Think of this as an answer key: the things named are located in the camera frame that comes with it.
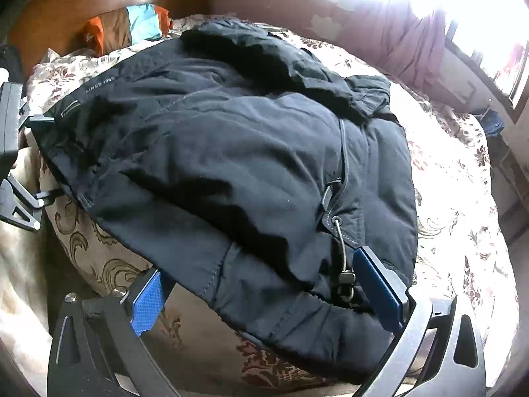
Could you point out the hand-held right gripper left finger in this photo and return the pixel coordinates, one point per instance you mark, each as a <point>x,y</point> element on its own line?
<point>146,302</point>

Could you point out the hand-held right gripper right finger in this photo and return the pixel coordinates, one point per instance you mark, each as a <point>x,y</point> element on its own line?
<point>378,289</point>

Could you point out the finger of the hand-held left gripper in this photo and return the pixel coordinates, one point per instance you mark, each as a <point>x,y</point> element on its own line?
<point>41,120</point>
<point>16,202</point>

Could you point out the dark navy padded jacket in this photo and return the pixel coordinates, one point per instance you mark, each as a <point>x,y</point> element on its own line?
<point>206,153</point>

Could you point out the dark cloth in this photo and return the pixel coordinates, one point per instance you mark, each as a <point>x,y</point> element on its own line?
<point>10,64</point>

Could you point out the cream fleece blanket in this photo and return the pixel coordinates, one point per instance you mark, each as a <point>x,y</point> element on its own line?
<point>24,277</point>

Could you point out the floral bedspread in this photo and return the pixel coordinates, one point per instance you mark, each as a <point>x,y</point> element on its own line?
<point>454,215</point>

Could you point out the orange blue brown pillow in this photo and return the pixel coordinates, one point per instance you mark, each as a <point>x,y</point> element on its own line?
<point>124,25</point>

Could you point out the wooden side table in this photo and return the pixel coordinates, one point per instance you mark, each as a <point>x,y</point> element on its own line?
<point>514,190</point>

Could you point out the blue bag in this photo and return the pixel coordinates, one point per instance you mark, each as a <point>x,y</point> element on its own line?
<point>492,123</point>

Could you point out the pink curtain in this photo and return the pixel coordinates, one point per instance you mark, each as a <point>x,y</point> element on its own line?
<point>405,45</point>

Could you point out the dark framed window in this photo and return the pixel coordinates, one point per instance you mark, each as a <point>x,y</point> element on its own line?
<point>475,8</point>

